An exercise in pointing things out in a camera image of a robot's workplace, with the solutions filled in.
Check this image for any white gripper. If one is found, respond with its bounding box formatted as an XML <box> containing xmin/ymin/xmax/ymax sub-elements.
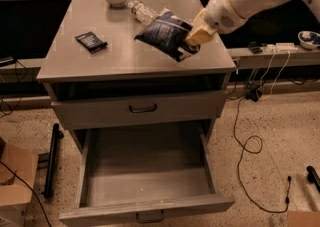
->
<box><xmin>185</xmin><ymin>0</ymin><xmax>247</xmax><ymax>46</ymax></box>

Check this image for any blue chip bag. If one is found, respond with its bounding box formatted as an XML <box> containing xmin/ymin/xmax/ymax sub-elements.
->
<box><xmin>135</xmin><ymin>8</ymin><xmax>200</xmax><ymax>62</ymax></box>

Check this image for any closed upper drawer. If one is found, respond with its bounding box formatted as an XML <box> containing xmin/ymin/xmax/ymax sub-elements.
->
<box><xmin>52</xmin><ymin>91</ymin><xmax>226</xmax><ymax>130</ymax></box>

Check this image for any grey drawer cabinet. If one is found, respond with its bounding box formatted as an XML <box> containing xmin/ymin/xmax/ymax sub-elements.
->
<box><xmin>37</xmin><ymin>0</ymin><xmax>235</xmax><ymax>147</ymax></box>

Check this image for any open lower drawer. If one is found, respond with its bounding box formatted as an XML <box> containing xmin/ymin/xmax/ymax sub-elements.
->
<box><xmin>59</xmin><ymin>121</ymin><xmax>234</xmax><ymax>227</ymax></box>

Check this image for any black device on ledge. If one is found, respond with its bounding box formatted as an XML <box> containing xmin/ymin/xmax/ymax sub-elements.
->
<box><xmin>248</xmin><ymin>42</ymin><xmax>262</xmax><ymax>54</ymax></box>

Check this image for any clear plastic water bottle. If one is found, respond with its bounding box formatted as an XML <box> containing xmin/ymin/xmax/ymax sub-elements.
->
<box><xmin>128</xmin><ymin>0</ymin><xmax>159</xmax><ymax>26</ymax></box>

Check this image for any black power adapter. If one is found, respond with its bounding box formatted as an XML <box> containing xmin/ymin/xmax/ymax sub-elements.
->
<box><xmin>246</xmin><ymin>88</ymin><xmax>262</xmax><ymax>102</ymax></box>

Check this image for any white power strip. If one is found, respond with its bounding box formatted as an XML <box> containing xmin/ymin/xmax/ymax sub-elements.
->
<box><xmin>267</xmin><ymin>43</ymin><xmax>298</xmax><ymax>52</ymax></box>

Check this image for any blue white bowl on ledge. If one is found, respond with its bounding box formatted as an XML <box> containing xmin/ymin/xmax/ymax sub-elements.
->
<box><xmin>298</xmin><ymin>31</ymin><xmax>320</xmax><ymax>50</ymax></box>

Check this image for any small black snack packet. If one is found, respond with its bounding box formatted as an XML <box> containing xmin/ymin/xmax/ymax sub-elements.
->
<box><xmin>75</xmin><ymin>32</ymin><xmax>108</xmax><ymax>53</ymax></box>

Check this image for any black bar on floor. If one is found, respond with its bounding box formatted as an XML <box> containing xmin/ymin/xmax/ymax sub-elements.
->
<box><xmin>43</xmin><ymin>123</ymin><xmax>64</xmax><ymax>199</ymax></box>

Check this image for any black object right floor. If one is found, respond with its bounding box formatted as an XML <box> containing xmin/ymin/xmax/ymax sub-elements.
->
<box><xmin>307</xmin><ymin>166</ymin><xmax>320</xmax><ymax>193</ymax></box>

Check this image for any cardboard box bottom right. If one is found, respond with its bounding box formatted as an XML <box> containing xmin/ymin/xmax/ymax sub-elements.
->
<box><xmin>288</xmin><ymin>211</ymin><xmax>320</xmax><ymax>227</ymax></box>

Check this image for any cardboard box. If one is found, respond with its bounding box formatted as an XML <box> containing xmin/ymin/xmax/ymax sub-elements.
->
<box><xmin>288</xmin><ymin>211</ymin><xmax>320</xmax><ymax>227</ymax></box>
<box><xmin>0</xmin><ymin>139</ymin><xmax>38</xmax><ymax>227</ymax></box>

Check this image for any cardboard box left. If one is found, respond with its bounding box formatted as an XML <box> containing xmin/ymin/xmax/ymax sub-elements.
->
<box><xmin>0</xmin><ymin>139</ymin><xmax>38</xmax><ymax>227</ymax></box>

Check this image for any black cable over box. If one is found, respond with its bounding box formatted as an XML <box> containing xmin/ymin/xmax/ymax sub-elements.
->
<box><xmin>0</xmin><ymin>161</ymin><xmax>53</xmax><ymax>227</ymax></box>

